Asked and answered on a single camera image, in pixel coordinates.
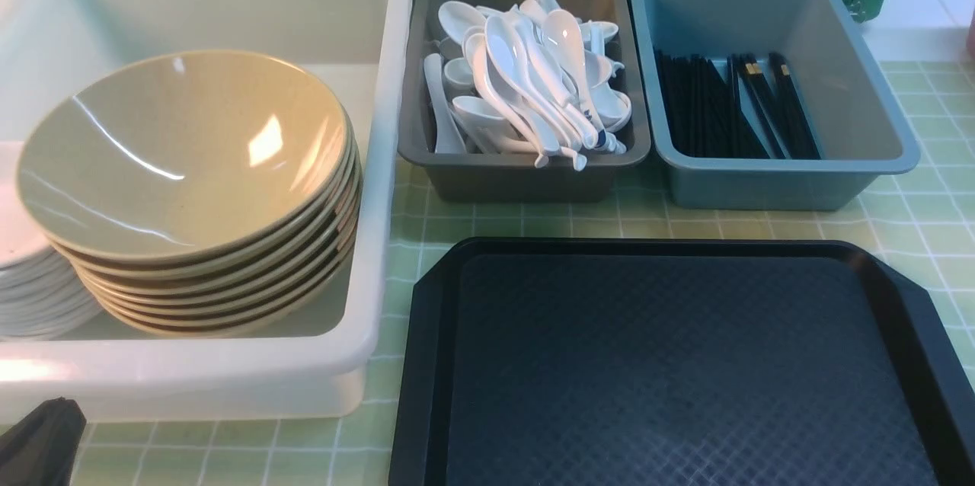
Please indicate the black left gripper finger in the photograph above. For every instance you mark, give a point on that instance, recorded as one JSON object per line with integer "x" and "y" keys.
{"x": 41, "y": 448}

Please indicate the tan noodle bowl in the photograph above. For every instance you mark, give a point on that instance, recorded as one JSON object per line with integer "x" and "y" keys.
{"x": 183, "y": 155}

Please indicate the white spoon with blue tip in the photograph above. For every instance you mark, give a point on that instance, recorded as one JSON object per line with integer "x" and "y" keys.
{"x": 563, "y": 39}

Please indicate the stack of white dishes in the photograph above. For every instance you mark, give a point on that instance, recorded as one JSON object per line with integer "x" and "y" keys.
{"x": 41, "y": 296}

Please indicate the stack of tan bowls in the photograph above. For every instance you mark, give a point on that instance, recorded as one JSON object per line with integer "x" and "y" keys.
{"x": 239, "y": 291}

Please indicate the black plastic serving tray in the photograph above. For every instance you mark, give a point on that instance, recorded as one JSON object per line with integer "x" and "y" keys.
{"x": 587, "y": 361}

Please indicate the large white plastic tub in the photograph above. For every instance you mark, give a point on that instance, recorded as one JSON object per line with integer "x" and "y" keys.
{"x": 313, "y": 362}

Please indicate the pile of white spoons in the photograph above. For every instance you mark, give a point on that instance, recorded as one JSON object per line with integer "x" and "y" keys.
{"x": 495, "y": 89}

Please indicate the grey plastic spoon bin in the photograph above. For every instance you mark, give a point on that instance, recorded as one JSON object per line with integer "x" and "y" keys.
{"x": 495, "y": 178}

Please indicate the bundle of black chopsticks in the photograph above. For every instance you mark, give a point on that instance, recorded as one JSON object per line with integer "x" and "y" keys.
{"x": 741, "y": 109}

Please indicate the blue plastic chopstick bin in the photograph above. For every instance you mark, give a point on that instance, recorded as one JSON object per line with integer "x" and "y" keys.
{"x": 860, "y": 129}

